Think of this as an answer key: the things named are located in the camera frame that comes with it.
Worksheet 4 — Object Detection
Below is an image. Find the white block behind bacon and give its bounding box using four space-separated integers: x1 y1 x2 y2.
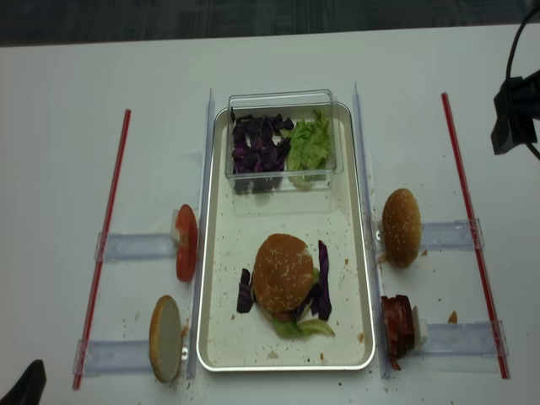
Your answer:
412 305 429 351

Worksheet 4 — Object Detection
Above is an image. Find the bacon meat slices stack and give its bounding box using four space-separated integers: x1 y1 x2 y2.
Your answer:
381 294 415 370

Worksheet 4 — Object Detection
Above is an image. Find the clear holder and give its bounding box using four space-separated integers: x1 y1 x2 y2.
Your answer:
415 321 509 357
420 219 484 251
94 233 176 262
73 340 152 375

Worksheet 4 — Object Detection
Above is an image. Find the chopped green lettuce pile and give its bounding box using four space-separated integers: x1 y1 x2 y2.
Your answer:
280 110 332 171

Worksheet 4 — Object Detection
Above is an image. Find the bottom bun half upright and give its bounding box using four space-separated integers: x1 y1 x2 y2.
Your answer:
148 295 182 383

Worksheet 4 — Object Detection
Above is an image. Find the green lettuce leaf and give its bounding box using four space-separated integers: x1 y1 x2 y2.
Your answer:
266 314 335 339

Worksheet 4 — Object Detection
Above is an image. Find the white metal tray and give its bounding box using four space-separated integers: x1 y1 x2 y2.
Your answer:
197 104 375 372

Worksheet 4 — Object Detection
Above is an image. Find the left red strip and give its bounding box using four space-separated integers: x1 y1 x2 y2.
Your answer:
72 109 132 392

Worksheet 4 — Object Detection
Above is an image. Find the sesame bun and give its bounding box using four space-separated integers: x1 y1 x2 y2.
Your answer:
252 234 314 314
381 188 423 268

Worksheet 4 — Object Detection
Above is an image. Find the clear holder upper right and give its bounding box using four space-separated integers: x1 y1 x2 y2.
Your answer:
420 219 484 251

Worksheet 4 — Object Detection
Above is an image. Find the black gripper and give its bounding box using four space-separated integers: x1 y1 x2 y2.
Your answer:
491 71 539 155

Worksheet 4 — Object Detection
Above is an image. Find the clear plastic container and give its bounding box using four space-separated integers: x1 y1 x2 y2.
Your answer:
225 89 343 194

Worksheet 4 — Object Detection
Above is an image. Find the purple cabbage piece left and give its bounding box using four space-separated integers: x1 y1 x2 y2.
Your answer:
236 268 256 314

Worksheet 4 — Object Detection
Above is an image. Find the red strip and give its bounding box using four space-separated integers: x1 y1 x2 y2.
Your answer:
72 109 132 392
440 92 510 380

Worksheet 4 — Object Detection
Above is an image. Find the chopped purple cabbage pile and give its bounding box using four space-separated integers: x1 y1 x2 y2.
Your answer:
231 111 294 175

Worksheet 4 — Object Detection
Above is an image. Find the black object bottom left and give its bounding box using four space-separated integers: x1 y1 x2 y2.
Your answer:
0 359 47 405

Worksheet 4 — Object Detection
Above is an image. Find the clear holder lower left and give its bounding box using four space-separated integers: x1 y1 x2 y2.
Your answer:
73 340 152 375

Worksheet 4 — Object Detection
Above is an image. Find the black cable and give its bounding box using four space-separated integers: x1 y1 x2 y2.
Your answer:
505 8 540 161

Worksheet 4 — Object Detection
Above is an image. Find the right red strip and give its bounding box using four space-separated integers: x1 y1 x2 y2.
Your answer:
440 92 510 380

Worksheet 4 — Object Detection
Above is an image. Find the long purple cabbage strip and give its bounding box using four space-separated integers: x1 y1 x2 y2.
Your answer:
311 240 332 321

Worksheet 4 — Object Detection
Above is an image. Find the clear holder lower right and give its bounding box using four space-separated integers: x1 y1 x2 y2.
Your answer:
415 321 509 357

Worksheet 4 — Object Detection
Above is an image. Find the tomato slices stack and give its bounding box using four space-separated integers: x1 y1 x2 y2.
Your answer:
175 204 198 283

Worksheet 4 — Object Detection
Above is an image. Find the clear holder upper left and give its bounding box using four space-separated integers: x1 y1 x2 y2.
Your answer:
94 233 176 262

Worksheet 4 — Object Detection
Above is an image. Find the clear rail right of tray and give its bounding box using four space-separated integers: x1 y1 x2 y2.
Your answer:
352 83 392 380

